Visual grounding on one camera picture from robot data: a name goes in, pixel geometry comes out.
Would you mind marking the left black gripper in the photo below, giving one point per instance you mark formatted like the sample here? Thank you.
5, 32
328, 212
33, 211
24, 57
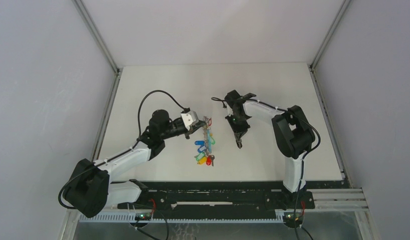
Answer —
192, 128

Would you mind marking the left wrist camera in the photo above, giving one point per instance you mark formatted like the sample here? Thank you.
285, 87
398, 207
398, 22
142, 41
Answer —
190, 119

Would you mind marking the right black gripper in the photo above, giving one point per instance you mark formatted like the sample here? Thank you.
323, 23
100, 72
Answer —
240, 131

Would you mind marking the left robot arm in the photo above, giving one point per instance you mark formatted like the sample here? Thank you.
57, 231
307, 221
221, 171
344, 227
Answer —
92, 185

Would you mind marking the black mounting base rail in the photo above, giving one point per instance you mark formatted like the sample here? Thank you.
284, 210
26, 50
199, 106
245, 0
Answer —
226, 199

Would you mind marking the white slotted cable duct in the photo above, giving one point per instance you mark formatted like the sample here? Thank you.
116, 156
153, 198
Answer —
125, 217

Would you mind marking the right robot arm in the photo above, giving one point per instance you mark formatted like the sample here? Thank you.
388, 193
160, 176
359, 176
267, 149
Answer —
294, 135

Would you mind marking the blue keyring with keys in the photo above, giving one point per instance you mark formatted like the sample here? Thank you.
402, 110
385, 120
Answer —
205, 156

